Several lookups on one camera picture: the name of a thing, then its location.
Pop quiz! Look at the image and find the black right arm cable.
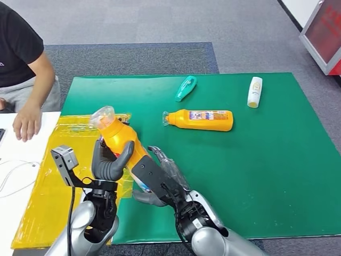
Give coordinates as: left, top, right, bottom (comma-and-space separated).
162, 183, 198, 256

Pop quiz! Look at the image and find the yellow plastic-wrapped box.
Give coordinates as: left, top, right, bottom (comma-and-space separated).
11, 113, 134, 250

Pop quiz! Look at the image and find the white plastic bottle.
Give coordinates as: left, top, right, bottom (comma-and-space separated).
247, 76, 263, 108

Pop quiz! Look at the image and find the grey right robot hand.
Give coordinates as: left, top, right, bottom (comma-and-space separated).
132, 145, 192, 208

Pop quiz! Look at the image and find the green table mat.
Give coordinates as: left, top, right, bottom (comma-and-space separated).
61, 72, 341, 245

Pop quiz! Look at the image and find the dark grey floor rug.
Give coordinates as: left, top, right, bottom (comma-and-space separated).
44, 42, 220, 107

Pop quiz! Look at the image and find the person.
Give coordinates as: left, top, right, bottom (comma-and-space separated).
0, 2, 61, 143

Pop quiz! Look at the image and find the thin white cable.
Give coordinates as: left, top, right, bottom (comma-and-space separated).
0, 159, 41, 198

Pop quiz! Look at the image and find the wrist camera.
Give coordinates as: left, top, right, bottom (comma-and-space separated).
131, 155, 187, 208
51, 145, 94, 189

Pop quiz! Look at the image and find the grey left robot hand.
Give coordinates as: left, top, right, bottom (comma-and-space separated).
91, 138, 135, 181

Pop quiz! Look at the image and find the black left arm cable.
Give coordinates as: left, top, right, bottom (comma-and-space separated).
66, 186, 77, 256

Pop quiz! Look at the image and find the orange bottle with clear cap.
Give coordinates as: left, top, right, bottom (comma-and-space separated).
162, 109, 234, 132
88, 106, 152, 193

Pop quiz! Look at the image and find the red and white cabinet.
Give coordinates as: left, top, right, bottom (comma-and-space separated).
299, 0, 341, 76

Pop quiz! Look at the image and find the person's left hand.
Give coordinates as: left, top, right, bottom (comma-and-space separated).
13, 102, 43, 143

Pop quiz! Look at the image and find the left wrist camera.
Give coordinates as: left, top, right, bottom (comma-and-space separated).
51, 145, 94, 189

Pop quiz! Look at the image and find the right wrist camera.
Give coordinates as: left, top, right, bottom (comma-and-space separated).
131, 155, 187, 208

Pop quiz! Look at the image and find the teal plastic bottle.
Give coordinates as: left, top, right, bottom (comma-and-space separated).
175, 75, 198, 103

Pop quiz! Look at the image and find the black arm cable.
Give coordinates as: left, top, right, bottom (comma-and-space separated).
162, 183, 198, 256
66, 186, 77, 256

